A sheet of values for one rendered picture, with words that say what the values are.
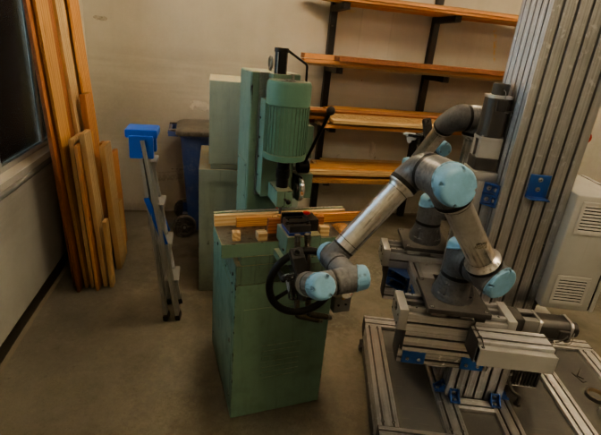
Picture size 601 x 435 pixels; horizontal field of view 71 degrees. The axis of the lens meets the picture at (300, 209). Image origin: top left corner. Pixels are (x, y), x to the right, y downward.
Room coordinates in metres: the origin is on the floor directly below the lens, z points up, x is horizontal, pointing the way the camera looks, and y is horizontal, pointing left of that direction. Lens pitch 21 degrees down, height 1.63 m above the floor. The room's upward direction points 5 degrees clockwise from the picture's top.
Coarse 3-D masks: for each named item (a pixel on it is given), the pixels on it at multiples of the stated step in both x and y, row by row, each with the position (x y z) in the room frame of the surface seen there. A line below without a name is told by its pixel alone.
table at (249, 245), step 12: (216, 228) 1.58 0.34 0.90; (228, 228) 1.59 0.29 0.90; (240, 228) 1.60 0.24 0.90; (252, 228) 1.61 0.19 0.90; (264, 228) 1.62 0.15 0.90; (216, 240) 1.53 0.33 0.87; (228, 240) 1.48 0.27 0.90; (252, 240) 1.50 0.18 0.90; (276, 240) 1.52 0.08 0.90; (324, 240) 1.59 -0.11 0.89; (228, 252) 1.44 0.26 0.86; (240, 252) 1.46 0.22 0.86; (252, 252) 1.48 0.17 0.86; (264, 252) 1.49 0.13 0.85; (276, 252) 1.47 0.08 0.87; (288, 264) 1.43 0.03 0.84
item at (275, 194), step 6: (270, 186) 1.72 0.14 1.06; (288, 186) 1.71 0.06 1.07; (270, 192) 1.71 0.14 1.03; (276, 192) 1.63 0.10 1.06; (282, 192) 1.64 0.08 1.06; (288, 192) 1.65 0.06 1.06; (270, 198) 1.71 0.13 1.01; (276, 198) 1.63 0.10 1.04; (282, 198) 1.64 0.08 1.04; (288, 198) 1.65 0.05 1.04; (276, 204) 1.63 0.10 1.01; (282, 204) 1.64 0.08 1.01
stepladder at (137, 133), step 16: (128, 128) 2.14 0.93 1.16; (144, 128) 2.18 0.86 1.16; (144, 144) 2.11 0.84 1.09; (144, 160) 2.11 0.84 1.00; (144, 176) 2.12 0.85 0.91; (144, 192) 2.12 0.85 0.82; (160, 192) 2.32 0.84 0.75; (160, 208) 2.27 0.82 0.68; (160, 224) 2.13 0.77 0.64; (160, 240) 2.12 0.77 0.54; (160, 256) 2.29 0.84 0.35; (160, 272) 2.13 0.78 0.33; (176, 272) 2.25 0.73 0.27; (160, 288) 2.13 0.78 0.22; (176, 288) 2.30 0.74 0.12; (176, 304) 2.14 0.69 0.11
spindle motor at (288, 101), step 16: (272, 80) 1.64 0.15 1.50; (288, 80) 1.70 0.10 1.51; (272, 96) 1.62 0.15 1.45; (288, 96) 1.60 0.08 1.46; (304, 96) 1.63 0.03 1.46; (272, 112) 1.63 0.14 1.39; (288, 112) 1.60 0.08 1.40; (304, 112) 1.64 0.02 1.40; (272, 128) 1.62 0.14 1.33; (288, 128) 1.61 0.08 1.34; (304, 128) 1.64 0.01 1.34; (272, 144) 1.62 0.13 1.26; (288, 144) 1.61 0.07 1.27; (304, 144) 1.66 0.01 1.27; (272, 160) 1.61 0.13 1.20; (288, 160) 1.60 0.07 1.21
